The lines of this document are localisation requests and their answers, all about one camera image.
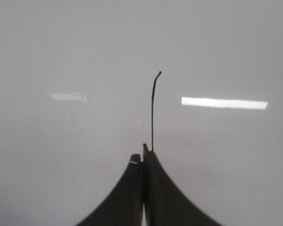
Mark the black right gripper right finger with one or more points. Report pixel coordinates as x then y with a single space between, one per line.
165 204

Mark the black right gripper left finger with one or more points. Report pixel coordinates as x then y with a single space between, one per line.
123 206

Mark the white whiteboard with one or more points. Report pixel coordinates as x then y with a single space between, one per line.
76 80

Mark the black drawn marker line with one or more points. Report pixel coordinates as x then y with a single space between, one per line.
152 108

